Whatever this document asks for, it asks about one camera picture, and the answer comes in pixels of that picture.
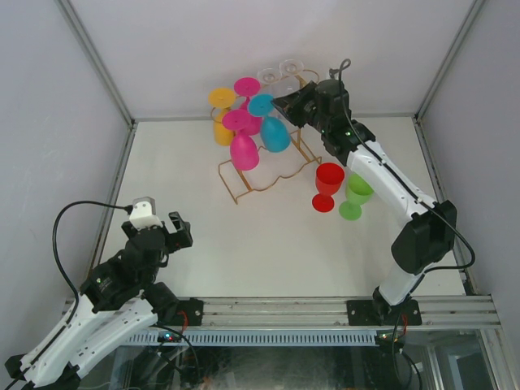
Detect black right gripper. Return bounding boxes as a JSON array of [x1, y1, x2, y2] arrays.
[[271, 81, 329, 134]]

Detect blue wine glass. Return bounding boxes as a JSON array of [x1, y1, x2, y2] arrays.
[[248, 93, 291, 153]]

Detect pink wine glass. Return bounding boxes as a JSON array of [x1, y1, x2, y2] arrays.
[[233, 77, 262, 136], [222, 109, 260, 171]]

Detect red wine glass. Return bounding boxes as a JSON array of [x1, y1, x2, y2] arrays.
[[312, 162, 345, 213]]

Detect green wine glass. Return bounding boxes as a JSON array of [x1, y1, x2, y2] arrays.
[[339, 173, 374, 221]]

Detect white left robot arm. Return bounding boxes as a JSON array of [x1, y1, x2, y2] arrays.
[[5, 212, 193, 389]]

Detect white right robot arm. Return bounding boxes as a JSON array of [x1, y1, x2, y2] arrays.
[[271, 79, 457, 324]]

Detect clear wine glass left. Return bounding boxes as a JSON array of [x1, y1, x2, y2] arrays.
[[257, 68, 282, 85]]

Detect clear wine glass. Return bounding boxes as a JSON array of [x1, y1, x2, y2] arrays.
[[279, 59, 305, 76], [257, 68, 282, 85]]

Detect clear wine glass right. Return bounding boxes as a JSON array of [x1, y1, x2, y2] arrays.
[[279, 59, 305, 76]]

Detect orange wine glass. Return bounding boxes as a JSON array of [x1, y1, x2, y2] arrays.
[[208, 87, 236, 146]]

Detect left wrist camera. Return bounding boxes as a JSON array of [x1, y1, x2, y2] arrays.
[[129, 197, 161, 231]]

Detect left camera black cable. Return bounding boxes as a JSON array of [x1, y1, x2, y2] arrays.
[[51, 201, 133, 301]]

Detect camera black cable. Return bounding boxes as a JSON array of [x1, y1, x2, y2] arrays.
[[327, 58, 351, 82], [51, 201, 133, 301]]

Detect right camera black cable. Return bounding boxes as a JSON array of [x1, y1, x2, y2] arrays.
[[327, 58, 351, 82]]

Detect gold wire glass rack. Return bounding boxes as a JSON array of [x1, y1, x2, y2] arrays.
[[217, 66, 322, 203]]

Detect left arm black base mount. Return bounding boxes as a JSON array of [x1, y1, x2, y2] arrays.
[[170, 298, 204, 327]]

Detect grey slotted cable duct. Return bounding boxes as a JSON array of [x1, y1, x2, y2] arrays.
[[123, 329, 377, 347]]

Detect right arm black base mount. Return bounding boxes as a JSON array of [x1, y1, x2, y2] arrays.
[[346, 298, 423, 327]]

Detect aluminium frame rail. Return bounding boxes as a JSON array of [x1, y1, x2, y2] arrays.
[[56, 295, 503, 331]]

